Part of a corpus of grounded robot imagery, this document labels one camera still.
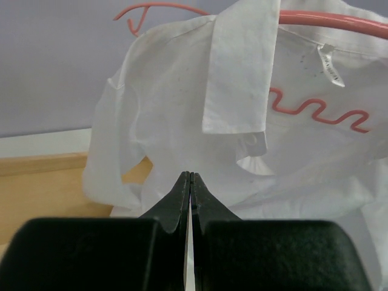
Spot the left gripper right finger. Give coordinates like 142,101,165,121
190,173,372,290

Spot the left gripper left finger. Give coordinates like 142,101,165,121
1,172,190,290

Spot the white shirt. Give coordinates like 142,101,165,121
82,1,387,290

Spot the pink hanger with white shirt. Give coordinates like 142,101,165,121
113,2,387,133

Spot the wooden clothes rack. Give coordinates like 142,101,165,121
0,151,154,243

